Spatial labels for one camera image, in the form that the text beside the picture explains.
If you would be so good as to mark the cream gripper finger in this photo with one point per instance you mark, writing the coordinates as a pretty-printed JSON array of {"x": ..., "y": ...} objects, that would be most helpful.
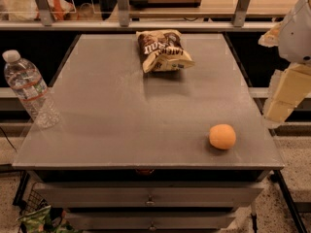
[
  {"x": 286, "y": 91},
  {"x": 271, "y": 37}
]

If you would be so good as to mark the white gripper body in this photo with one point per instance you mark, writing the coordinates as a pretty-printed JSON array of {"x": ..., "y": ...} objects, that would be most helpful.
[{"x": 296, "y": 36}]

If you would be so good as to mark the orange fruit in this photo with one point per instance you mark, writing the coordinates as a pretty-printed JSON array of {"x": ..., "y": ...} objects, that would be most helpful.
[{"x": 222, "y": 136}]

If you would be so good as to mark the brown chip bag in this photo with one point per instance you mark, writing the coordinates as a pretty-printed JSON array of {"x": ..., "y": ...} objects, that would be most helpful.
[{"x": 161, "y": 51}]

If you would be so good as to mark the orange white bag on shelf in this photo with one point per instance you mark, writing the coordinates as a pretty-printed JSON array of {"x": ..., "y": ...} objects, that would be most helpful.
[{"x": 29, "y": 10}]

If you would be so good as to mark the green patterned bag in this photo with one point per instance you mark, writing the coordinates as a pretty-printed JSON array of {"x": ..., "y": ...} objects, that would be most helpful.
[{"x": 47, "y": 220}]

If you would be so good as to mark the grey drawer cabinet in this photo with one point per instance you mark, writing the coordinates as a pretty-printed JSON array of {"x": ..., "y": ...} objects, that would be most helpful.
[{"x": 125, "y": 134}]

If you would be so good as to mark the upper drawer knob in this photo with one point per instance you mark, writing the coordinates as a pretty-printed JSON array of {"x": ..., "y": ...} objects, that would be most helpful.
[{"x": 150, "y": 201}]

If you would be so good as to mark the drawer knob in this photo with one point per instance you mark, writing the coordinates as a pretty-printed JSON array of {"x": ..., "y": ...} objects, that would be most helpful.
[
  {"x": 152, "y": 227},
  {"x": 150, "y": 201}
]

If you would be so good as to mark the lower drawer knob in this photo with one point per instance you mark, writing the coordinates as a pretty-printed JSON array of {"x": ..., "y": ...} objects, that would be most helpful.
[{"x": 152, "y": 227}]

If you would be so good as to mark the clear plastic water bottle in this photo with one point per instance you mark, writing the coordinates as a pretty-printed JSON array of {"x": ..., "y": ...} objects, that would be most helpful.
[{"x": 26, "y": 81}]

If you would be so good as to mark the metal shelf rail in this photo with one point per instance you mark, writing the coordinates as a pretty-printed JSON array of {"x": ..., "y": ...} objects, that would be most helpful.
[{"x": 106, "y": 26}]

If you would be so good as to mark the black wire basket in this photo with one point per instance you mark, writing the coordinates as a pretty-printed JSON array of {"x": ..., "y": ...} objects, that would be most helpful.
[{"x": 33, "y": 202}]

